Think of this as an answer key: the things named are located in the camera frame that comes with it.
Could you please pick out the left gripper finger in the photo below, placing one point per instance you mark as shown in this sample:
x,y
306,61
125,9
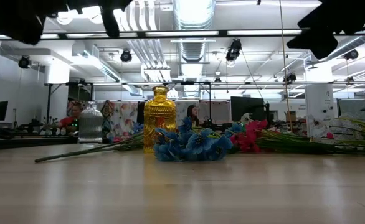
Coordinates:
x,y
110,21

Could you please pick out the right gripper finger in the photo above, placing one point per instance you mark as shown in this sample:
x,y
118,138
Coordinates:
x,y
318,42

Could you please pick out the red artificial flower bunch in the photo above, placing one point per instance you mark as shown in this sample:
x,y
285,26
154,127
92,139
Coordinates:
x,y
255,125
76,153
246,143

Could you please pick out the clear glass vase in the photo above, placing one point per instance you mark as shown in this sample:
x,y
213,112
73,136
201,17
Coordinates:
x,y
90,124

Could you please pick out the yellow glass vase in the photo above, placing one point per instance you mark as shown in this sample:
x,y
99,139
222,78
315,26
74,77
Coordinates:
x,y
159,124

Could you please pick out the black ceiling spotlight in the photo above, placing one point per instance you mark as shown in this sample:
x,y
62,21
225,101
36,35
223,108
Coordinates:
x,y
230,56
126,56
236,45
291,77
24,62
351,54

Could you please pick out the tall white cabinet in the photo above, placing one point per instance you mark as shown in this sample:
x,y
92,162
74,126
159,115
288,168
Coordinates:
x,y
321,109

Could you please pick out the large black monitor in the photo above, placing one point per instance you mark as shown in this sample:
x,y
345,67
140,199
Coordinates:
x,y
248,107

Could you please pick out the floral fabric panel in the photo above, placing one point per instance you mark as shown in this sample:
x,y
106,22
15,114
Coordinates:
x,y
123,118

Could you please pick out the thin black tripod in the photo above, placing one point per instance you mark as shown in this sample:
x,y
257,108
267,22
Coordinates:
x,y
14,121

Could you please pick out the person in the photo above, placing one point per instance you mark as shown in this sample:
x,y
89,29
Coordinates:
x,y
193,113
68,121

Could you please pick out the silver ceiling duct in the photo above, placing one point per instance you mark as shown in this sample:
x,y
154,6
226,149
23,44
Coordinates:
x,y
193,46

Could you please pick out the black overhead frame bar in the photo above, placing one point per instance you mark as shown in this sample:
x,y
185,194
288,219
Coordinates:
x,y
223,32

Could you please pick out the black aluminium table frame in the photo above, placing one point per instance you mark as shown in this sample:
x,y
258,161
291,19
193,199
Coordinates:
x,y
30,143

